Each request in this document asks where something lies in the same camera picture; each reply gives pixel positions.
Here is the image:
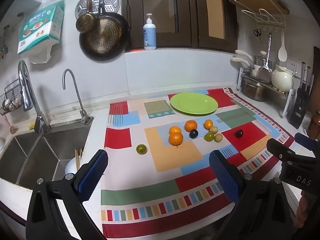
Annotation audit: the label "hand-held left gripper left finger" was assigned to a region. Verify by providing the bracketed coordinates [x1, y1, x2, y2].
[26, 149, 109, 240]

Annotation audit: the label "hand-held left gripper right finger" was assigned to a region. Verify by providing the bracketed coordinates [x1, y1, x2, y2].
[209, 150, 293, 240]

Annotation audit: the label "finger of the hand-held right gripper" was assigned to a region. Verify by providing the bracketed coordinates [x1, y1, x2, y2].
[294, 132, 318, 153]
[266, 138, 302, 164]

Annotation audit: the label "green plate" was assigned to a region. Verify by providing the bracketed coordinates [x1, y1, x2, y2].
[170, 92, 218, 116]

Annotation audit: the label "person's right hand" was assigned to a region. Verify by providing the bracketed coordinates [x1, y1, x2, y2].
[297, 190, 310, 221]

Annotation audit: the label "wooden chopsticks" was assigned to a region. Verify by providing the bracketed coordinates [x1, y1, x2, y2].
[75, 148, 83, 170]

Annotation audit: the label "white bowl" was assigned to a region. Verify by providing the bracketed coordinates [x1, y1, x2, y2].
[64, 157, 82, 175]

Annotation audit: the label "black knife block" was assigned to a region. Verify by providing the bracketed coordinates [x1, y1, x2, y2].
[287, 61, 313, 130]

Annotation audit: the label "metal pot rack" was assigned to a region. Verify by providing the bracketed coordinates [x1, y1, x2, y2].
[236, 67, 298, 118]

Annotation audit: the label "colourful patterned table cloth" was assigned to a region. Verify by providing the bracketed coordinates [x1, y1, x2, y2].
[100, 87, 295, 239]

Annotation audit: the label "steel sink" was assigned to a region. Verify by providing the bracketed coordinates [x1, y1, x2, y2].
[0, 122, 92, 193]

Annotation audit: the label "cream ceramic kettle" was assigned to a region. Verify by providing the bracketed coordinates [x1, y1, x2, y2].
[271, 64, 294, 92]

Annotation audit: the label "large steel pot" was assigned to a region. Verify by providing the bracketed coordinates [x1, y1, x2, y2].
[241, 76, 267, 102]

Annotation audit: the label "steel skimmer ladle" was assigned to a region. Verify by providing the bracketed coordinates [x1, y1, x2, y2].
[256, 33, 273, 83]

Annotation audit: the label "slim gooseneck faucet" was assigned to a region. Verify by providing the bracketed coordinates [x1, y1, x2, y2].
[62, 69, 94, 125]

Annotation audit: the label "white rice paddle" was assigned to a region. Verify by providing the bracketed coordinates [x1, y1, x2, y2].
[278, 32, 287, 62]

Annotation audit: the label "large chrome faucet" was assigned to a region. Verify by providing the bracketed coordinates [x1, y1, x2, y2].
[17, 60, 50, 133]

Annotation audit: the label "black frying pan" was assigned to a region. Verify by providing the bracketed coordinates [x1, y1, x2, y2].
[79, 0, 131, 62]

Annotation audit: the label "white plastic bag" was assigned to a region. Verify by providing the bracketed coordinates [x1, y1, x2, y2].
[27, 42, 54, 64]

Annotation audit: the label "gold perforated strainer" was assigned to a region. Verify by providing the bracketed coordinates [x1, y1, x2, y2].
[86, 17, 123, 54]

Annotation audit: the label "white blue pump bottle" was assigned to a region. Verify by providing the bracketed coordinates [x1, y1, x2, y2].
[143, 13, 157, 51]

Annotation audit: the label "small brass pot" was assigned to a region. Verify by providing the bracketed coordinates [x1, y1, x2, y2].
[76, 0, 98, 33]

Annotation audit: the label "teal white bag box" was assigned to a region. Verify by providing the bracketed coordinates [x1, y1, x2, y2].
[17, 0, 65, 55]

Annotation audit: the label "steel steamer plate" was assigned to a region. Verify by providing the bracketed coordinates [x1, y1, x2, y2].
[75, 0, 122, 18]

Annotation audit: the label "wall power socket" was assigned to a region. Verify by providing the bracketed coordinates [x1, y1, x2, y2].
[280, 59, 300, 77]

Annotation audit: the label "black wire basket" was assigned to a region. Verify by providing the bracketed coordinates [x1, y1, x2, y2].
[0, 79, 28, 115]

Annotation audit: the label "wooden wall shelf rack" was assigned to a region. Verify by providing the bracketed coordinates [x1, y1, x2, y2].
[229, 0, 290, 15]

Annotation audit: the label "dark wooden window frame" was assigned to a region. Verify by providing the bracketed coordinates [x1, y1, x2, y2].
[121, 0, 238, 53]

